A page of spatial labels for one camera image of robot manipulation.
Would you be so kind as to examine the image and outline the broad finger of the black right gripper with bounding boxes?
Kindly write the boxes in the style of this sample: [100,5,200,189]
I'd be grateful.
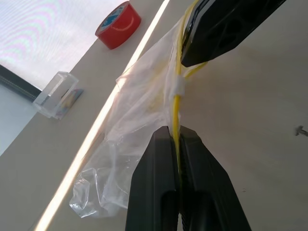
[180,0,287,68]

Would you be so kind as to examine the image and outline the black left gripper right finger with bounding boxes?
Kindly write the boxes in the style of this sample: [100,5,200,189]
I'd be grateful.
[179,125,254,231]

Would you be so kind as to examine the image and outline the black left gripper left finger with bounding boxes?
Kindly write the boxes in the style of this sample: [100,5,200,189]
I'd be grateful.
[125,125,180,231]

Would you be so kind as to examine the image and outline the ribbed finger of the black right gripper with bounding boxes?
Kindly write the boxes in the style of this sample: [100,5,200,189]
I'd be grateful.
[182,0,205,47]

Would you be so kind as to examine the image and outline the clear plastic bag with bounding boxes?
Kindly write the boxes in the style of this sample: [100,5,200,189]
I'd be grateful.
[69,3,209,219]

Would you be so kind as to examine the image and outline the red tape roll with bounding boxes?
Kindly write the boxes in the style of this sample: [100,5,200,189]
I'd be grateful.
[94,0,142,51]

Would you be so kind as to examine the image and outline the small grey metal piece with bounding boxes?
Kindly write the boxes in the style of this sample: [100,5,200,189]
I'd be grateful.
[294,125,308,137]

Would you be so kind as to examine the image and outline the colourful printed card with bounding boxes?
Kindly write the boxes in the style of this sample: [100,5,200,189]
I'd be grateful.
[56,88,84,120]

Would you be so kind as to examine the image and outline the clear plastic box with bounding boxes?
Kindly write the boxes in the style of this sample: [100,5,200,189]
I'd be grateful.
[33,71,80,120]

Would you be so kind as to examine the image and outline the black framed display screen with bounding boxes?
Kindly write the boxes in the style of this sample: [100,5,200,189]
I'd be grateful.
[0,0,132,103]

